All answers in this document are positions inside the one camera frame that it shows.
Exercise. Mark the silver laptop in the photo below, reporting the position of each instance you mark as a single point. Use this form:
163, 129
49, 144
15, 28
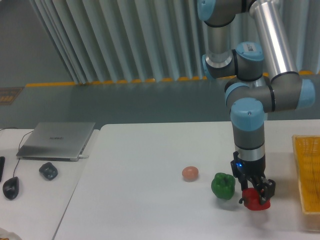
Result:
57, 141

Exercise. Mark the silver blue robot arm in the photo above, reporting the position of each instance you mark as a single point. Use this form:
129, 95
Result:
263, 79

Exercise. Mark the red bell pepper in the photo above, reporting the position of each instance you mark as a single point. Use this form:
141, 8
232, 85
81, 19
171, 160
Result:
254, 201

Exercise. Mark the yellow wicker basket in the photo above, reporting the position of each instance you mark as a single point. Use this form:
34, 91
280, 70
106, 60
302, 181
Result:
306, 150

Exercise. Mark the black keyboard edge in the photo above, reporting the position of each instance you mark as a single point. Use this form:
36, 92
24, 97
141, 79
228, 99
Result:
2, 164

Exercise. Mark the black computer mouse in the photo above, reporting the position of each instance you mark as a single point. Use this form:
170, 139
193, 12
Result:
11, 188

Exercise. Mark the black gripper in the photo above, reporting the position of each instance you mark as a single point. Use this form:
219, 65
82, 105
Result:
252, 171

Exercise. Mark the green bell pepper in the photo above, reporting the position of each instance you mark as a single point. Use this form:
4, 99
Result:
223, 186

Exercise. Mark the dark grey small case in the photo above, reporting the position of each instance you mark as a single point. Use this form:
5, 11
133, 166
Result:
48, 171

